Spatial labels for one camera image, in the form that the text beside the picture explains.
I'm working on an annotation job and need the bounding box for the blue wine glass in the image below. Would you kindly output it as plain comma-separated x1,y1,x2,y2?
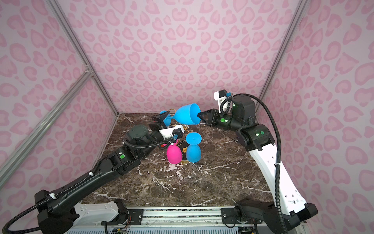
186,132,202,163
163,103,201,127

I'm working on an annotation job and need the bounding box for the blue wine glass front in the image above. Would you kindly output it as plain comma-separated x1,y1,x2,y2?
186,132,202,163

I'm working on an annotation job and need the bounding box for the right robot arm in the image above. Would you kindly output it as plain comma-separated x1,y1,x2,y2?
197,90,318,234

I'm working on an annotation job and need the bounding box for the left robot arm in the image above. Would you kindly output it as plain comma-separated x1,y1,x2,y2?
35,118,184,234

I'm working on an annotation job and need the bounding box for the magenta wine glass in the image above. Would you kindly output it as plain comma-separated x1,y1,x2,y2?
167,140,183,164

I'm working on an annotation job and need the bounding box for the aluminium diagonal brace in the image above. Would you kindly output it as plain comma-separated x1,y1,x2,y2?
1,69,92,188

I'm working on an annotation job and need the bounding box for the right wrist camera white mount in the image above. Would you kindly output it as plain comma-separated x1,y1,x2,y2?
213,89,232,112

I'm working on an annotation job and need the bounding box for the gold wire glass rack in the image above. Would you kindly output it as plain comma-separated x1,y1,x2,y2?
177,122,189,162

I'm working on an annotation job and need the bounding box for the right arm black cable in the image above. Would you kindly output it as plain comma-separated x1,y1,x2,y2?
232,93,290,234

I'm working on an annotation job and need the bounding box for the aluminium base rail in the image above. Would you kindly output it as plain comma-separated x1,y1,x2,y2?
65,206,307,234

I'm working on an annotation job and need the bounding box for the aluminium corner post left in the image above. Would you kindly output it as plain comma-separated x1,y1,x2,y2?
46,0,119,117

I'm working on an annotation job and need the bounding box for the aluminium corner post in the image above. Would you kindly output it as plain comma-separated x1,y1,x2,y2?
259,0,311,101
46,0,119,117

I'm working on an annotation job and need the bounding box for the aluminium corner post right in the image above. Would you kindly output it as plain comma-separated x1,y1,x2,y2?
259,0,311,101

